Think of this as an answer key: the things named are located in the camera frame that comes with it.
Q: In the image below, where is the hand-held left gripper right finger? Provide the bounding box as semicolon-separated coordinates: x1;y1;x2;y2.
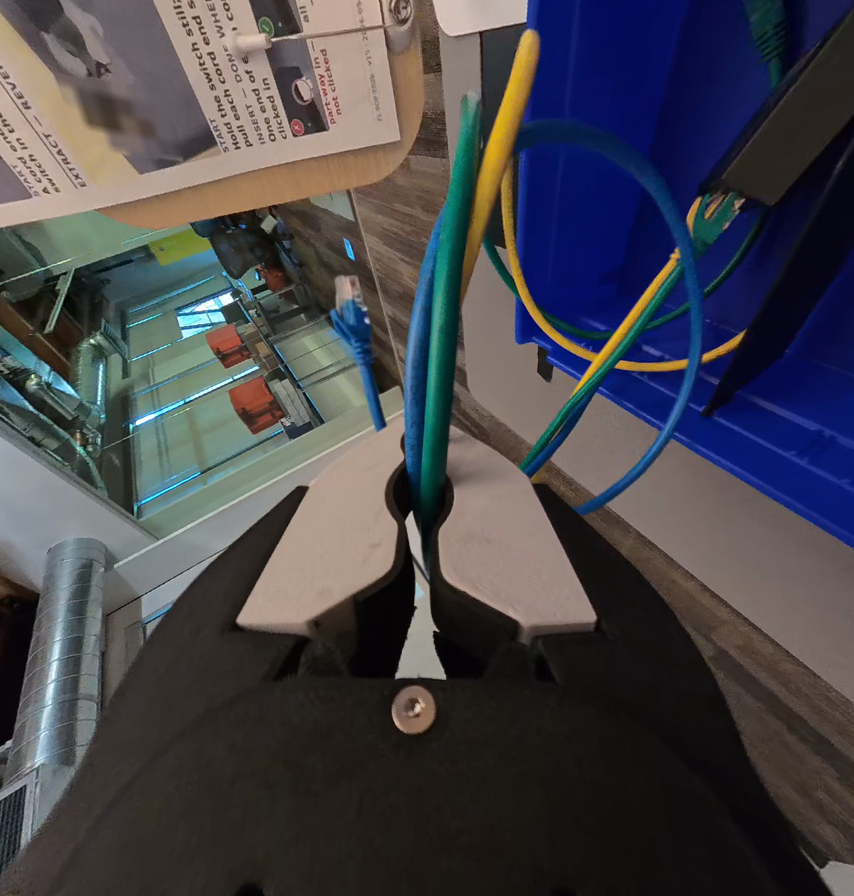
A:
431;426;598;639

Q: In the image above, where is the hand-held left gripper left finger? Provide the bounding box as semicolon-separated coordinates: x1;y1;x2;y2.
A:
235;419;410;637

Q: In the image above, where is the blue ethernet cable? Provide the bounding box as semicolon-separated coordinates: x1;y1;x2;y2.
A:
329;119;705;561

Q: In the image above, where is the green ethernet cable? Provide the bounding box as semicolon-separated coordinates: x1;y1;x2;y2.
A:
418;0;793;534

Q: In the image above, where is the yellow ethernet cable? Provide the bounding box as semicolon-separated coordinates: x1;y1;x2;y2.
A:
458;28;751;489

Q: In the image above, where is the blue plastic bin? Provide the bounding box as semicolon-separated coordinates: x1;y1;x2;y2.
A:
514;0;854;562

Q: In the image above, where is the black ethernet switch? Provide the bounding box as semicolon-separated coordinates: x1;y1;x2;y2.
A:
698;0;854;209

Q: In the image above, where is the orange machine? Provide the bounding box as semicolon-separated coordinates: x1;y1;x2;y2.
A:
205;321;254;370
228;377;289;436

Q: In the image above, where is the printed instruction sheet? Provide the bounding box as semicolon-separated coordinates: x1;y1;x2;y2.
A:
0;0;404;212

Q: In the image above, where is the silver ventilation duct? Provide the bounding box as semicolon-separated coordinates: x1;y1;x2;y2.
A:
6;538;111;772

